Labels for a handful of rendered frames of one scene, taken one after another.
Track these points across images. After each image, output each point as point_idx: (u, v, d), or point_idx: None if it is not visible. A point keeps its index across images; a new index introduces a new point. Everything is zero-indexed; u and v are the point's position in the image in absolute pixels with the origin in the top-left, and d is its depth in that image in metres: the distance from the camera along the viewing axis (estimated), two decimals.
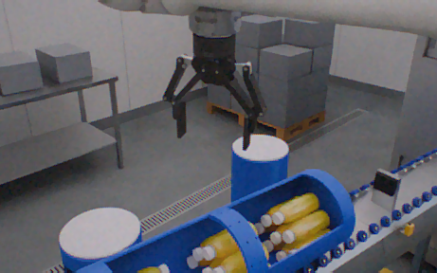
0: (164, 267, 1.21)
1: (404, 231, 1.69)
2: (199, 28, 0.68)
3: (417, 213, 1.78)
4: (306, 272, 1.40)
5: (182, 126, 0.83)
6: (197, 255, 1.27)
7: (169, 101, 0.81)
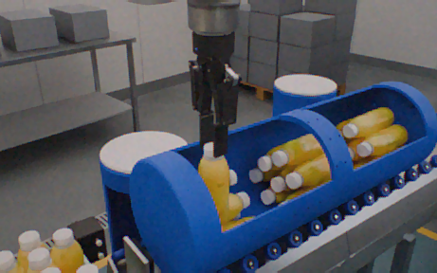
0: (231, 172, 1.04)
1: None
2: None
3: None
4: (383, 191, 1.23)
5: (220, 144, 0.81)
6: (264, 164, 1.10)
7: (229, 123, 0.77)
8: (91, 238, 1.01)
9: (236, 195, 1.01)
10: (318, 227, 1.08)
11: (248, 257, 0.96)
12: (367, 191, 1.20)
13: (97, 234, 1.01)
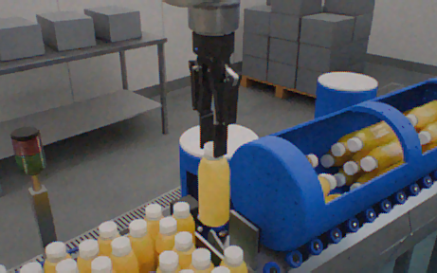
0: (313, 156, 1.18)
1: None
2: None
3: None
4: None
5: (220, 144, 0.81)
6: (338, 150, 1.25)
7: (229, 123, 0.77)
8: (192, 213, 1.15)
9: (319, 176, 1.16)
10: (388, 206, 1.22)
11: (334, 229, 1.10)
12: (426, 175, 1.34)
13: (197, 209, 1.16)
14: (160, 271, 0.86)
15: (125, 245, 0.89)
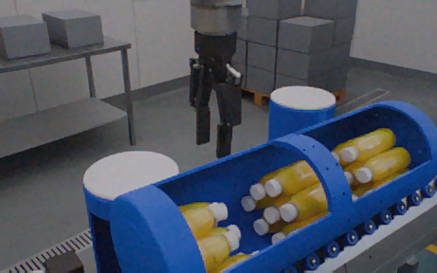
0: (221, 205, 0.96)
1: None
2: None
3: None
4: (384, 219, 1.16)
5: (224, 145, 0.80)
6: (257, 192, 1.03)
7: (235, 124, 0.76)
8: None
9: (226, 228, 0.94)
10: (314, 262, 1.00)
11: None
12: (367, 220, 1.13)
13: (75, 271, 0.94)
14: None
15: None
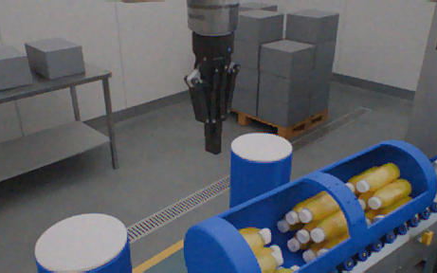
0: (266, 229, 1.25)
1: (421, 240, 1.53)
2: None
3: (435, 219, 1.62)
4: None
5: (211, 141, 0.82)
6: (291, 218, 1.32)
7: (219, 114, 0.82)
8: None
9: (270, 248, 1.23)
10: None
11: None
12: None
13: None
14: None
15: None
